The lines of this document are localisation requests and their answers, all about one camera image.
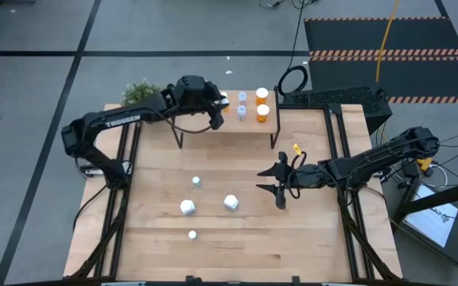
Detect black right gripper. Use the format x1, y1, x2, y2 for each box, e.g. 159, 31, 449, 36
255, 152, 328, 211

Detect black hazard-striped floor mat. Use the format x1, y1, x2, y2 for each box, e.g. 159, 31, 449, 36
303, 16, 458, 105

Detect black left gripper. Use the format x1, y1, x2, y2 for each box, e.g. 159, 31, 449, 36
161, 74, 231, 131

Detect yellow hanging cable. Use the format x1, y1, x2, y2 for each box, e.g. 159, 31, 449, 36
375, 0, 401, 83

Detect white Melatonin supplement bottle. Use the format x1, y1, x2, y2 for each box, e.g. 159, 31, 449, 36
223, 194, 240, 212
179, 199, 197, 217

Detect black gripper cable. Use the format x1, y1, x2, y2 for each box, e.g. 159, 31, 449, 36
161, 85, 216, 135
287, 150, 344, 199

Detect black stand legs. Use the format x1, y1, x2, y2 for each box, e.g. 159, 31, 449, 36
391, 177, 458, 226

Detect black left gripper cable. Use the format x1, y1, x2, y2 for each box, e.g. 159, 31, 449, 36
161, 85, 216, 135

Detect black cable bundle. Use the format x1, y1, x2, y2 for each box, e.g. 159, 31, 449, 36
258, 0, 320, 10

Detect white paper sheet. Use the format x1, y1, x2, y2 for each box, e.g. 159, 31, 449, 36
403, 184, 458, 248

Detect wooden shelf black frame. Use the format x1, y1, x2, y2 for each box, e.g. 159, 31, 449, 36
171, 84, 281, 150

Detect black coiled hanging cable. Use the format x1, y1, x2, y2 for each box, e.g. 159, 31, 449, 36
277, 0, 309, 96

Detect black power adapter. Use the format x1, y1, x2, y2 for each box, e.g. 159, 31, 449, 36
402, 160, 420, 180

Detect large orange pill bottle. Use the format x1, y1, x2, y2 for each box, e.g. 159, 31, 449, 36
255, 87, 270, 106
256, 103, 271, 124

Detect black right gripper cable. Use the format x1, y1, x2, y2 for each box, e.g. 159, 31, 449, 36
287, 150, 344, 199

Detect green artificial plant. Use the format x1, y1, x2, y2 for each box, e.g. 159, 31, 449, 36
120, 78, 162, 106

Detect black aluminium table frame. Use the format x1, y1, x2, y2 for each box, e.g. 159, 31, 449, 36
69, 103, 403, 286

